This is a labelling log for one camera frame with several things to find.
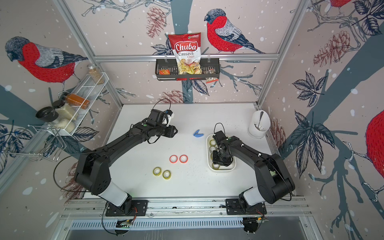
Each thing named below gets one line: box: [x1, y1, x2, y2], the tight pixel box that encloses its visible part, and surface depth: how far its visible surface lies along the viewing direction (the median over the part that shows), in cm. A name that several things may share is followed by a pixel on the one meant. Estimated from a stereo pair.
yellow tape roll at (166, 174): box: [162, 169, 172, 180], surface depth 86 cm
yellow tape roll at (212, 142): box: [209, 139, 217, 146], surface depth 99 cm
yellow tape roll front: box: [209, 146, 216, 154], surface depth 96 cm
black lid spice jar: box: [35, 106, 59, 123], surface depth 60 cm
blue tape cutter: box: [193, 129, 204, 138], surface depth 103 cm
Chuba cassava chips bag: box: [168, 32, 202, 75], surface depth 85 cm
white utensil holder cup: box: [248, 110, 271, 139], surface depth 97 cm
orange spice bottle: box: [63, 93, 91, 110], surface depth 74 cm
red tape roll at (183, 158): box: [179, 154, 189, 164], surface depth 92 cm
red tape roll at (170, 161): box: [169, 154, 179, 164], surface depth 92 cm
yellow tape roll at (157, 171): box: [152, 166, 162, 177], surface depth 87 cm
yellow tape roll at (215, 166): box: [212, 162, 220, 170], surface depth 88 cm
